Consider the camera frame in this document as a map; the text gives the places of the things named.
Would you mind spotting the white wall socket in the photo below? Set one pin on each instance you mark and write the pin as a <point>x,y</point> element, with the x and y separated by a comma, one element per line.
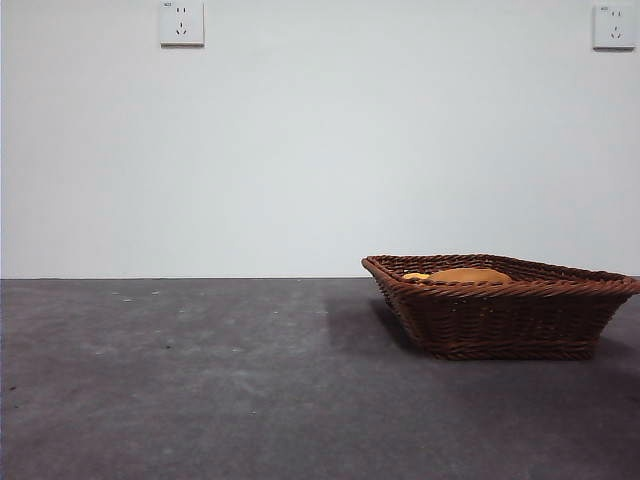
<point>182,25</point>
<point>614,27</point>

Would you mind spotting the yellow corn cob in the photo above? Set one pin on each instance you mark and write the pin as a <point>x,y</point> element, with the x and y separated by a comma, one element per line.
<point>416,276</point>

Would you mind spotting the brown potato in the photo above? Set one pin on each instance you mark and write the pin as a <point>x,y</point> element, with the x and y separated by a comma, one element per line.
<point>470,276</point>

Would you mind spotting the brown wicker basket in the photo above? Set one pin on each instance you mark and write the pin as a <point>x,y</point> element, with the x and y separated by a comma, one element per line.
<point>500,320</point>

